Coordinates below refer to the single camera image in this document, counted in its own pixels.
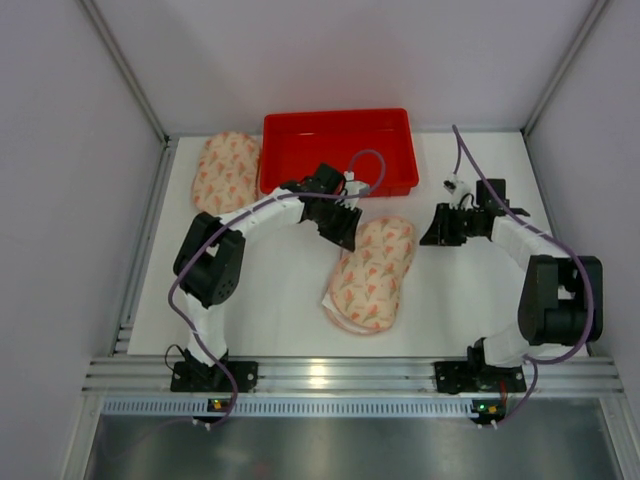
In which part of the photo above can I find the pink floral laundry bag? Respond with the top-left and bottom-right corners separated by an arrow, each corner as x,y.
191,131 -> 261,216
322,216 -> 417,336

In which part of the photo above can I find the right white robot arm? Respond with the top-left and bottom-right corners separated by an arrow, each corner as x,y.
420,175 -> 604,368

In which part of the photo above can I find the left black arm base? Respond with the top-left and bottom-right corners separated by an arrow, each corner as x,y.
169,358 -> 260,394

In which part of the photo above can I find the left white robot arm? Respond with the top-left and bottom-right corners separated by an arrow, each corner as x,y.
168,164 -> 371,369

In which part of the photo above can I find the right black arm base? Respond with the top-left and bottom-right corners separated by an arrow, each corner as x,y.
434,360 -> 527,395

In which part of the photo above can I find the red plastic bin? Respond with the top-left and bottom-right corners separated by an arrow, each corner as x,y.
259,108 -> 420,197

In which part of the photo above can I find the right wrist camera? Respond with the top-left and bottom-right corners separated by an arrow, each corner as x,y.
443,173 -> 473,209

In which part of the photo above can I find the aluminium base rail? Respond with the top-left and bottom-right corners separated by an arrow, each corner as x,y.
82,357 -> 624,420

